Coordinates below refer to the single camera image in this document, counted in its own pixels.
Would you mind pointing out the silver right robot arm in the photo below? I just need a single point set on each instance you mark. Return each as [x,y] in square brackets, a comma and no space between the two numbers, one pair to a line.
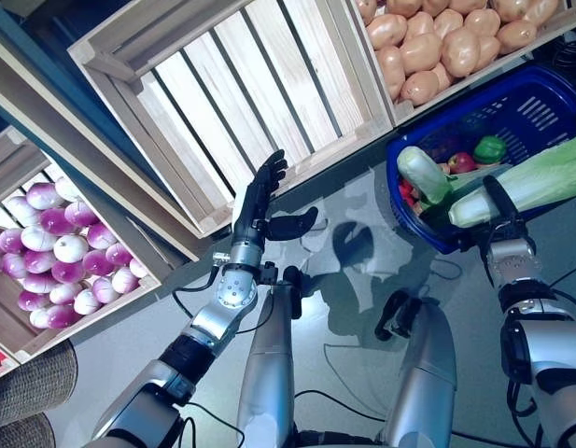
[549,336]

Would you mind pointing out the large slatted wooden crate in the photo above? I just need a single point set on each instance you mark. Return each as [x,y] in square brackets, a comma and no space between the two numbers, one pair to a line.
[290,70]

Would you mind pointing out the wooden potato crate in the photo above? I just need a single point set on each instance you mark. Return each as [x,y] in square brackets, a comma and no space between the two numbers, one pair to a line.
[402,112]

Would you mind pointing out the wooden onion crate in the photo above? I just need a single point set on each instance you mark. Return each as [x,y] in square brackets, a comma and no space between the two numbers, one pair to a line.
[105,307]

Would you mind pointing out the green white napa cabbage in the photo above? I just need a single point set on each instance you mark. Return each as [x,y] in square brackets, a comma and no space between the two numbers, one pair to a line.
[539,172]
[420,172]

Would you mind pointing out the silver robot leg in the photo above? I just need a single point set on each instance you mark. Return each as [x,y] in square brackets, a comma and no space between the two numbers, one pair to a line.
[423,373]
[269,373]

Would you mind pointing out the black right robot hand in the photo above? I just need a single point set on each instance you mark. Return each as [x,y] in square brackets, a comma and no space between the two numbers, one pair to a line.
[507,219]

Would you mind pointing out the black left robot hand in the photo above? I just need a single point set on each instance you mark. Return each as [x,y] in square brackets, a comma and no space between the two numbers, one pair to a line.
[255,210]

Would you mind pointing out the black robot waist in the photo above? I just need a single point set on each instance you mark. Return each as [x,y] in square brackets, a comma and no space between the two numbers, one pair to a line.
[339,438]

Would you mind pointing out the silver right robot leg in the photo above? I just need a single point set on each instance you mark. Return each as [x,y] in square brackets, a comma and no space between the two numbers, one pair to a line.
[423,373]

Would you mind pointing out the wooden vegetable display shelf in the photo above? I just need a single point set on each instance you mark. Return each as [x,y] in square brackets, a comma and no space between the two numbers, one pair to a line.
[129,191]

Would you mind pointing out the silver left robot leg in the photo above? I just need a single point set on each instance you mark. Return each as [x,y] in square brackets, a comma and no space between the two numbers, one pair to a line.
[269,373]

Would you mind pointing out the red apple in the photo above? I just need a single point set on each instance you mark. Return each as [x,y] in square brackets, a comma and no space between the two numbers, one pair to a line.
[461,163]

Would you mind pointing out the green bell pepper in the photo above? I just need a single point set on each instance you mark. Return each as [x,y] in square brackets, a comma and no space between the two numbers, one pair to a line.
[489,149]

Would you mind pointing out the red radish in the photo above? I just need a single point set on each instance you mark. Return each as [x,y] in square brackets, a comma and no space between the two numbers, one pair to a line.
[405,190]

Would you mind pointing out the blue plastic shopping basket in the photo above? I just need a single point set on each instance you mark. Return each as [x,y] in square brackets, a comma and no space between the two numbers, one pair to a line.
[511,93]

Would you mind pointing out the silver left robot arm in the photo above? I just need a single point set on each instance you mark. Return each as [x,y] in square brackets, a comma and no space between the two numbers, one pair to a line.
[231,289]

